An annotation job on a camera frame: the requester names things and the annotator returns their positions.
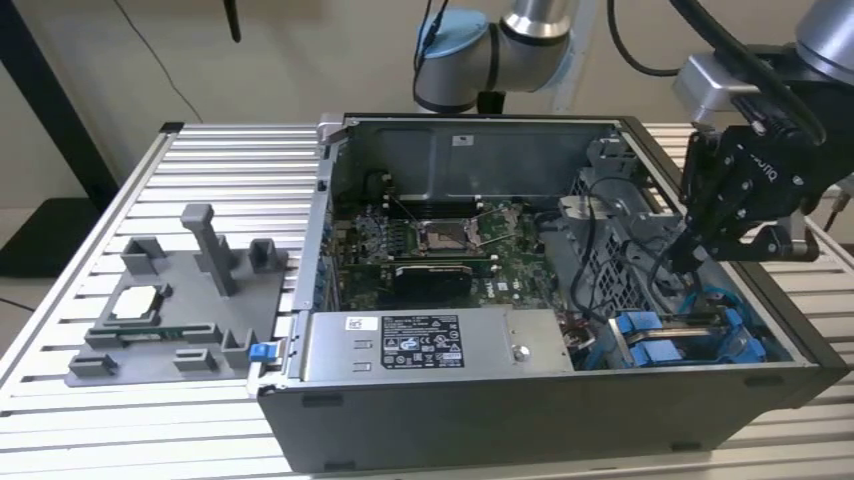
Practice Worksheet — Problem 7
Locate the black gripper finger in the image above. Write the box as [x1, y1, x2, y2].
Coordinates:
[686, 208, 756, 275]
[667, 127, 720, 274]

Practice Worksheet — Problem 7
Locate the black disk wire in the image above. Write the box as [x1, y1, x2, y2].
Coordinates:
[568, 176, 702, 322]

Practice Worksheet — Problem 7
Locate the hard disk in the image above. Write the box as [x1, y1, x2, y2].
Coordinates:
[612, 305, 763, 346]
[628, 339, 687, 368]

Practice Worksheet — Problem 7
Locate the grey disk bay cage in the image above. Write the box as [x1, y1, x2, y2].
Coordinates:
[538, 138, 796, 372]

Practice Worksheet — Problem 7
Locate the metal locking lever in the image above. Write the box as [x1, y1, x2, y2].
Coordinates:
[480, 207, 519, 247]

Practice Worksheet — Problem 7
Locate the green motherboard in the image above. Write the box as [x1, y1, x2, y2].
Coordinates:
[329, 198, 576, 312]

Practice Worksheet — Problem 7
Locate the silver power supply unit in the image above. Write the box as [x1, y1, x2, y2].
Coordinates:
[297, 308, 576, 377]

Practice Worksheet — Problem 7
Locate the CPU socket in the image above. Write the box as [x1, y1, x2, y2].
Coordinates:
[414, 218, 483, 255]

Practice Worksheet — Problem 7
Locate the black RAM slots bank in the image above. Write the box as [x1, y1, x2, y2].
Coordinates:
[386, 194, 484, 212]

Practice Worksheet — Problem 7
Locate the black graphics card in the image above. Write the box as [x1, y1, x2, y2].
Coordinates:
[391, 263, 476, 307]

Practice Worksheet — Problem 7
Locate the black open PC case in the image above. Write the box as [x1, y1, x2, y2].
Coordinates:
[245, 112, 853, 474]

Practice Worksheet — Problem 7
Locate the blue case latch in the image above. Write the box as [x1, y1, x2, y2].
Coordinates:
[245, 341, 284, 364]

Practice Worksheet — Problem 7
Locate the grey parts rack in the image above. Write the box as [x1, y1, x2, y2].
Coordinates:
[64, 203, 292, 389]

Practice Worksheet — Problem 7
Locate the black hanging antenna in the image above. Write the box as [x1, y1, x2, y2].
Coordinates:
[221, 0, 243, 45]

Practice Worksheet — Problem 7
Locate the green RAM stick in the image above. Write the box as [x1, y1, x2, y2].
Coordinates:
[116, 325, 216, 347]

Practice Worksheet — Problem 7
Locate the silver CPU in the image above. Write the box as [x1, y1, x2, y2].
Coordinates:
[111, 288, 163, 320]

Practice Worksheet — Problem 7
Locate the black monitor stand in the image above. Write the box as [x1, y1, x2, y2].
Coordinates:
[0, 0, 123, 279]

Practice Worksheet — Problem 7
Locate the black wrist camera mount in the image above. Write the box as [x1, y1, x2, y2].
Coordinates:
[707, 219, 823, 265]

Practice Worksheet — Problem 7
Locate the light blue disk wire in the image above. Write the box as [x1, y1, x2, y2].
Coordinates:
[683, 280, 743, 322]

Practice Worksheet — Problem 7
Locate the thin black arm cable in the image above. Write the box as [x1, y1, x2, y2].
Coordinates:
[414, 0, 450, 109]

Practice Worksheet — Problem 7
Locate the thin black wall cable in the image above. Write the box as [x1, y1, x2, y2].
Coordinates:
[111, 0, 209, 124]

